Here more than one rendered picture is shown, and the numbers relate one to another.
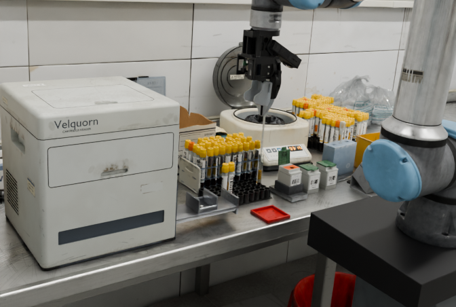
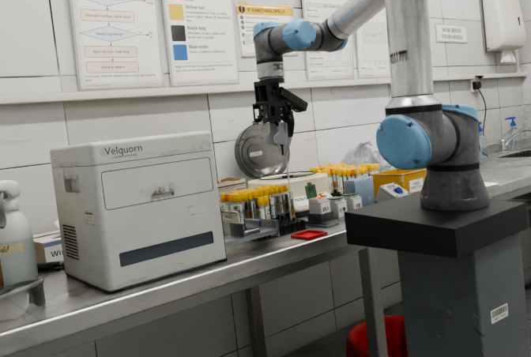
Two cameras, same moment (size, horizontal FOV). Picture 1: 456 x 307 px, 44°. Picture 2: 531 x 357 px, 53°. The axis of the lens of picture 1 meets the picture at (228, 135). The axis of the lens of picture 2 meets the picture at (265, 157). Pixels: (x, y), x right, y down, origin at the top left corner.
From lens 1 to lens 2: 30 cm
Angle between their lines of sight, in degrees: 14
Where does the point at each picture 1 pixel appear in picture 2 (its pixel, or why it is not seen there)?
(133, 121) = (172, 147)
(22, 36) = (62, 134)
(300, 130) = (321, 178)
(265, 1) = (267, 53)
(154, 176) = (198, 199)
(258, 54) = (270, 99)
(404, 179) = (415, 140)
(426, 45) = (403, 28)
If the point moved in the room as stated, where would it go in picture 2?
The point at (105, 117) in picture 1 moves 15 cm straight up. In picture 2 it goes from (148, 144) to (138, 71)
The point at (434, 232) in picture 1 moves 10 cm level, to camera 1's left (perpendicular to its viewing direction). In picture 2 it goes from (455, 198) to (410, 204)
